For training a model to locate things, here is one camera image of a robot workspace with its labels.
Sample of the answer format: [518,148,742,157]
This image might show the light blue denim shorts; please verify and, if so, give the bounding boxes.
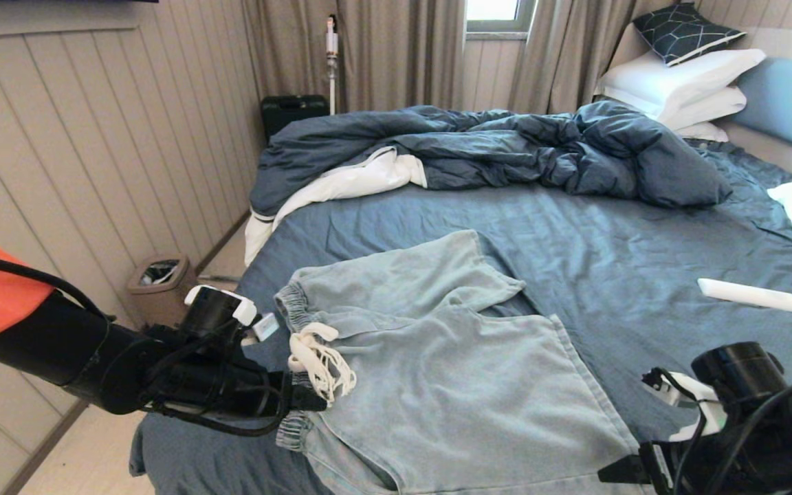
[274,229,644,495]

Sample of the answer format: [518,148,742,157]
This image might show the beige trash bin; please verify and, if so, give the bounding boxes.
[126,254,197,329]

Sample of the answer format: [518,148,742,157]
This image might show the white remote control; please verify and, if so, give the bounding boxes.
[697,278,792,315]

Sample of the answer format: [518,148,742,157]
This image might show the bed with blue sheet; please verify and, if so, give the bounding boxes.
[129,141,792,495]

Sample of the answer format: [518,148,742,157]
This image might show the black hard suitcase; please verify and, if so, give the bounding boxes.
[261,94,331,144]

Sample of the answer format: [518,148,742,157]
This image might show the dark blue white-lined duvet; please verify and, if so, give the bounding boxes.
[245,102,735,267]

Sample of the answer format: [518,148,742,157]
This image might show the small white pillow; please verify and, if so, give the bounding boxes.
[674,122,730,143]

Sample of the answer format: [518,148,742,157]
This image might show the wide beige curtain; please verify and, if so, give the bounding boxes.
[241,0,467,114]

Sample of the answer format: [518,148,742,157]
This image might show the white stick vacuum cleaner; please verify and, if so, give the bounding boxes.
[325,14,340,116]

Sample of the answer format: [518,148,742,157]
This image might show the medium white pillow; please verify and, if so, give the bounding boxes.
[657,86,747,131]

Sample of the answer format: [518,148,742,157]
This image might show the large white pillow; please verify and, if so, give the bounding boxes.
[599,48,768,121]

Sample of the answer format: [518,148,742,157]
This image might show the narrow beige curtain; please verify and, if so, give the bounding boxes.
[509,0,637,114]

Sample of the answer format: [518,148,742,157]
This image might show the dark geometric patterned cushion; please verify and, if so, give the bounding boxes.
[633,2,747,67]

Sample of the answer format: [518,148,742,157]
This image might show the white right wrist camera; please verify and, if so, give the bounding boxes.
[664,371,727,442]

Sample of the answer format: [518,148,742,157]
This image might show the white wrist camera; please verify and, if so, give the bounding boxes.
[664,371,727,442]
[252,313,281,343]

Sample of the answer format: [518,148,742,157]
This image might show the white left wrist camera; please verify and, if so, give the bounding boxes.
[252,313,281,343]

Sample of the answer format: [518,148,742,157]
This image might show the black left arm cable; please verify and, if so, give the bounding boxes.
[0,252,111,320]

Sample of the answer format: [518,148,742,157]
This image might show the window with grey frame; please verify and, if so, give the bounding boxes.
[466,0,536,34]

